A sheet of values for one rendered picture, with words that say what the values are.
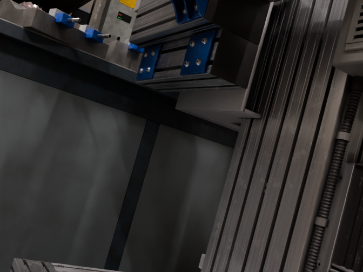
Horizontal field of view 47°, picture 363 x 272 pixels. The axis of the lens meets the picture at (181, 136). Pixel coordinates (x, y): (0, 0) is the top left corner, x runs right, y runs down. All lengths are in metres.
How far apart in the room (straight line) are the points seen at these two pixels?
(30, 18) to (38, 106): 0.26
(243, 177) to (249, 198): 0.05
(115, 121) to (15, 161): 0.33
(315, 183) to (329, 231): 0.08
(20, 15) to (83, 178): 0.52
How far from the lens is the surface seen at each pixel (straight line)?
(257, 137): 0.86
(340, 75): 0.76
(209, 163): 1.60
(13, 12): 1.38
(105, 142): 1.40
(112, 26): 2.38
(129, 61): 1.45
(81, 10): 3.89
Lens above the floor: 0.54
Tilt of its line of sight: 4 degrees up
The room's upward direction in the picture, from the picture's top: 16 degrees clockwise
